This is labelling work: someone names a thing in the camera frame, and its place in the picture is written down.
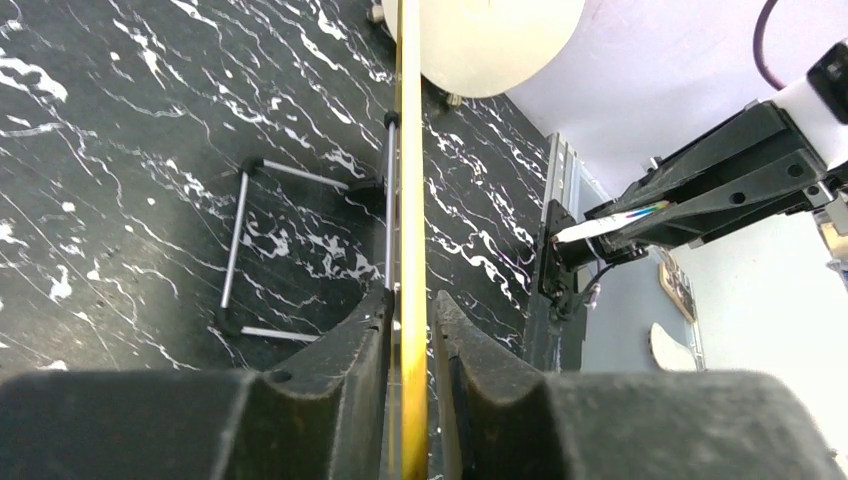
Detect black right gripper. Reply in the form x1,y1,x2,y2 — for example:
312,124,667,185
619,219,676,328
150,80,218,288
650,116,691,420
588,100,847,255

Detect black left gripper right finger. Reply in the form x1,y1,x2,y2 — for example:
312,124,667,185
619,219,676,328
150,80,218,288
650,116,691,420
431,291,844,479

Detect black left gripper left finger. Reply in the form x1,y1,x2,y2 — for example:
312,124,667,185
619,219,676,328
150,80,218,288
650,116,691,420
1,285,395,479

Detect yellow framed whiteboard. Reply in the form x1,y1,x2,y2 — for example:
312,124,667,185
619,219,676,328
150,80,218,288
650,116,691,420
396,1,429,479

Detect white marker pen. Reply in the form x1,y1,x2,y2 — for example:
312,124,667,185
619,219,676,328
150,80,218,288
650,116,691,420
551,201,670,243

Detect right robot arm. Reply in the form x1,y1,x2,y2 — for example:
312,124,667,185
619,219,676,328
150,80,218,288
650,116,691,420
578,41,847,253

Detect white cylindrical container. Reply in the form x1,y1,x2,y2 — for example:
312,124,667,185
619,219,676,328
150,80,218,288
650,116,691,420
419,0,586,109

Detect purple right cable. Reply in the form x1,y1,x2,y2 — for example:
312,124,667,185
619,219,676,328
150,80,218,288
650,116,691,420
752,0,790,92

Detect aluminium base frame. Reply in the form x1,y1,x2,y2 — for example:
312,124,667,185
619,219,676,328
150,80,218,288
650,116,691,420
542,132,594,220

